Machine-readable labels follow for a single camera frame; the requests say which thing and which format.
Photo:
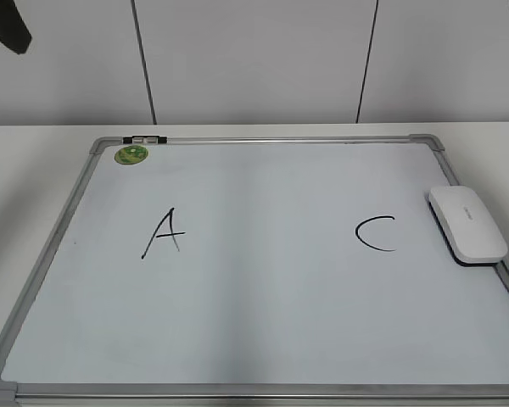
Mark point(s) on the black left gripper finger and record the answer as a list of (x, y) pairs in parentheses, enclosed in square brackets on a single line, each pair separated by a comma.
[(14, 34)]

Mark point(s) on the white board eraser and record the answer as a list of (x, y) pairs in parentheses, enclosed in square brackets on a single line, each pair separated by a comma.
[(470, 229)]

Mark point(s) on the black silver hanging clip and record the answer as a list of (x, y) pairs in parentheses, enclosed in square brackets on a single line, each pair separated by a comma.
[(144, 139)]

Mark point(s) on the round green sticker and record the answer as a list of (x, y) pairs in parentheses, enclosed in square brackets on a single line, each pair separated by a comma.
[(131, 155)]

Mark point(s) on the white board with grey frame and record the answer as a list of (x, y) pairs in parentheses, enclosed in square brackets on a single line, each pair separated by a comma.
[(258, 270)]

